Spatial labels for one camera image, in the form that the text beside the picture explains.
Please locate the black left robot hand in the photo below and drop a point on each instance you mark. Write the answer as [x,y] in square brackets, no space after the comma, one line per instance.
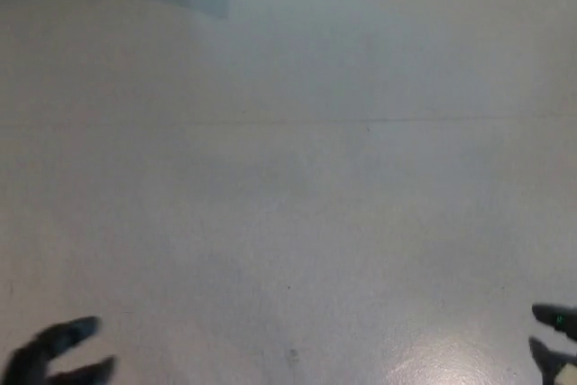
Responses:
[31,358]

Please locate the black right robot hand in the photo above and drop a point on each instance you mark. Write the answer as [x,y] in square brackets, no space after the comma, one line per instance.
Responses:
[552,318]

